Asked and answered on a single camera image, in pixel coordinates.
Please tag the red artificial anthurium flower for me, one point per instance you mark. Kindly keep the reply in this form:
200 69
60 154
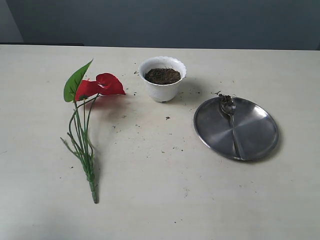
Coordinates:
83 93

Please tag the dark soil in pot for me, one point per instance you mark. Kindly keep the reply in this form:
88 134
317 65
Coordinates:
162 76

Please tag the clump of soil on spork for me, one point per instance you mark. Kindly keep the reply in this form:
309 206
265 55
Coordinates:
226 100

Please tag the stainless steel spork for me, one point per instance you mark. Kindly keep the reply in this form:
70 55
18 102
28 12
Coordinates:
230 111

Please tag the white plastic flower pot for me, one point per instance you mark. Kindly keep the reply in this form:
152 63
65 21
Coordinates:
162 92

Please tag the round stainless steel plate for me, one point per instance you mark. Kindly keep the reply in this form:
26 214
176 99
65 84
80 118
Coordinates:
257 131

